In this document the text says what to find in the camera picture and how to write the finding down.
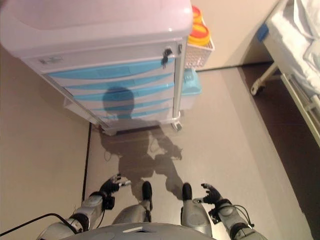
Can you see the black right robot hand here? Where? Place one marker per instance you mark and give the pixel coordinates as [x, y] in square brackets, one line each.
[212, 194]

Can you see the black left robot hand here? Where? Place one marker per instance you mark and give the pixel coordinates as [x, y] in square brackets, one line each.
[111, 185]

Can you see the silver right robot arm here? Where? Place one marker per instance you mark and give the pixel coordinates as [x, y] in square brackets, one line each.
[233, 218]

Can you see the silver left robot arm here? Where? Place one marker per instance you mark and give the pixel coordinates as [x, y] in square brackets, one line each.
[82, 212]

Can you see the blue striped cart drawer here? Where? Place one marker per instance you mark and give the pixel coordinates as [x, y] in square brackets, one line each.
[107, 71]
[120, 85]
[137, 113]
[132, 106]
[125, 96]

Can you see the black drawer lock keys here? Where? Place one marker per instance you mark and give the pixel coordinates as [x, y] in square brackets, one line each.
[166, 58]

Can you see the silver right robot leg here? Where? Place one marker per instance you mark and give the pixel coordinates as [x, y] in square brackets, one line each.
[192, 212]

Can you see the silver robot leg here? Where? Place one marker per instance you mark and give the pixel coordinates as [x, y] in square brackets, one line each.
[138, 207]
[192, 212]

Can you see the silver left robot leg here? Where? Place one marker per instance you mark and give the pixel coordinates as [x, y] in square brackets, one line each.
[138, 207]

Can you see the silver robot torso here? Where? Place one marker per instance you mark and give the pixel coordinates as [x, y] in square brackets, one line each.
[140, 231]

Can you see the grey cart caster wheel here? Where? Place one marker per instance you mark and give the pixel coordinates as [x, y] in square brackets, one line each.
[177, 124]

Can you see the light blue waste bin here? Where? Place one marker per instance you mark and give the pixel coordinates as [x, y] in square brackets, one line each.
[191, 87]

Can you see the white medical cart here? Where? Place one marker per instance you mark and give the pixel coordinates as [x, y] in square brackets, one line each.
[100, 62]

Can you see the white perforated side basket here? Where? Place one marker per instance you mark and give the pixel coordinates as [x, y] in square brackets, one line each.
[200, 55]

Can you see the white hospital bed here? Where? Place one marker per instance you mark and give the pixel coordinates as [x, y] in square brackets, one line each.
[290, 55]

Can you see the white bed sheet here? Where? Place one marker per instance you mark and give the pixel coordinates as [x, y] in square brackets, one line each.
[300, 37]

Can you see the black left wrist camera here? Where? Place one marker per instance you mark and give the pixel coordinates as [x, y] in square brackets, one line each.
[109, 201]

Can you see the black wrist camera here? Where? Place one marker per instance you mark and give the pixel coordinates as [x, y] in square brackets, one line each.
[109, 201]
[215, 216]

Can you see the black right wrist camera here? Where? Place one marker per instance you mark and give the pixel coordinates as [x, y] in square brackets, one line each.
[215, 216]

